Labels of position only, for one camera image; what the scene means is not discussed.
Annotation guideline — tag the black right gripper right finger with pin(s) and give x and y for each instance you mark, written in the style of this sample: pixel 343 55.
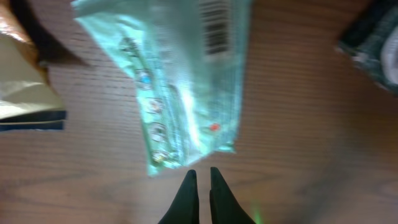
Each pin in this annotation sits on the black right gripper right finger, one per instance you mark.
pixel 225 209

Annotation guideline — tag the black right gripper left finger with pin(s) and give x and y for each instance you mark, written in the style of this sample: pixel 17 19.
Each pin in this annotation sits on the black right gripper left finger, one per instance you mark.
pixel 185 206

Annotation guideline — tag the mint green wipes pack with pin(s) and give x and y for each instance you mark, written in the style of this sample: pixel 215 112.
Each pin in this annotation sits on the mint green wipes pack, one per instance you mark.
pixel 187 59

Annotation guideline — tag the cream snack bag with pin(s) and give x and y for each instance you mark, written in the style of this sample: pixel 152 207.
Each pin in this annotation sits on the cream snack bag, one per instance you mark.
pixel 28 102

